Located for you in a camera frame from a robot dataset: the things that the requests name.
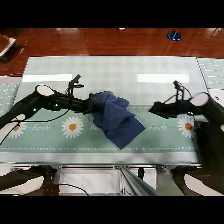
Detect black cable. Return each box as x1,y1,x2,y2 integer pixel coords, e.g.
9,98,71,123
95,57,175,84
19,108,72,124
54,182,91,196

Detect navy blue T-shirt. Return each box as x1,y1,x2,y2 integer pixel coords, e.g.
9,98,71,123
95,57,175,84
88,90,147,151

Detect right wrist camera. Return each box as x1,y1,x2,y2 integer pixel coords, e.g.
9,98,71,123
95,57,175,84
172,79,193,102

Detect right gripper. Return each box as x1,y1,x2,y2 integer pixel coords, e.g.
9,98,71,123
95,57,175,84
147,100,190,120

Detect silver frame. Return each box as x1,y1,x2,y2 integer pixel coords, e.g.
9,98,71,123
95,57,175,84
0,162,224,196

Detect blue round disc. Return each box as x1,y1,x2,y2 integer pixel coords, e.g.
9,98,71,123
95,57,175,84
166,30,183,42

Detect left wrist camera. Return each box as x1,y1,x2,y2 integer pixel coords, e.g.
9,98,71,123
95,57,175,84
67,73,85,98

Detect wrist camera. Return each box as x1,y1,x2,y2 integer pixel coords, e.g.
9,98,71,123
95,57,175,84
172,79,193,102
67,73,85,98

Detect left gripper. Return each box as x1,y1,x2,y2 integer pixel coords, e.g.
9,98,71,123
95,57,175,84
66,95,95,115

